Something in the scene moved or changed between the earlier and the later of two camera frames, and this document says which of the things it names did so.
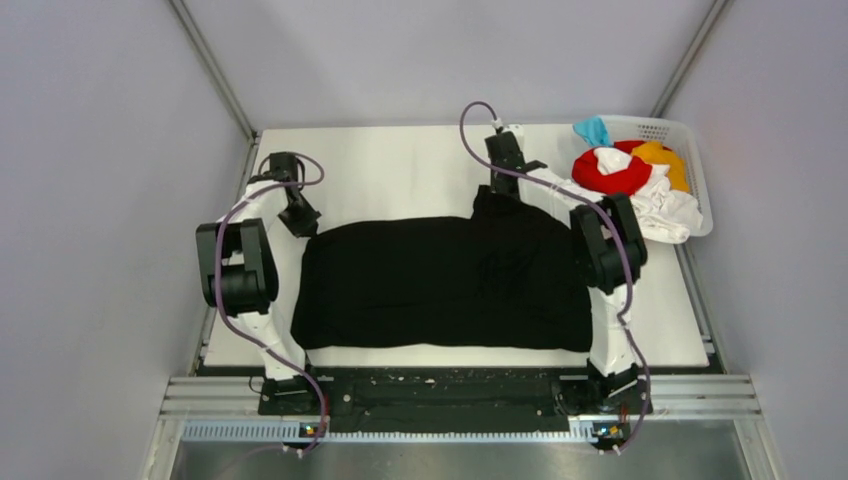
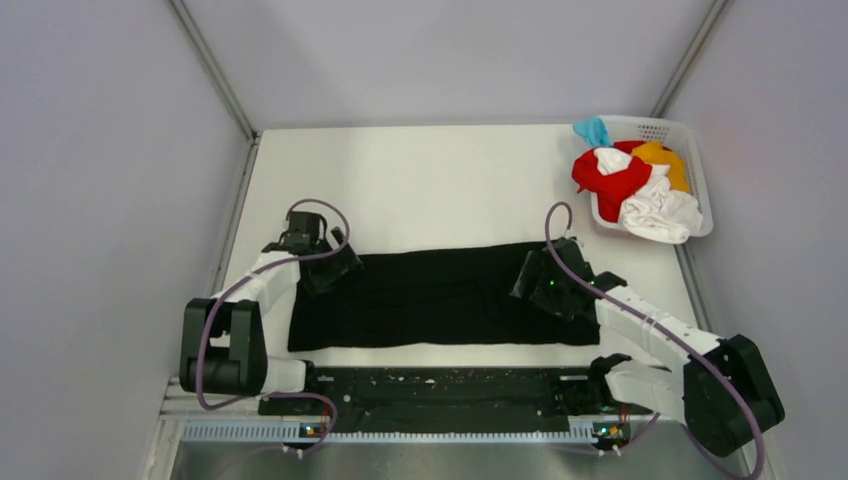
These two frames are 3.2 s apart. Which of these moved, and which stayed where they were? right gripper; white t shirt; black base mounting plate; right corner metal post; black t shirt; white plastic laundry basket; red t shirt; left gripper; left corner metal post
Moved: black t shirt; left gripper; right gripper
Stayed: black base mounting plate; left corner metal post; red t shirt; right corner metal post; white t shirt; white plastic laundry basket
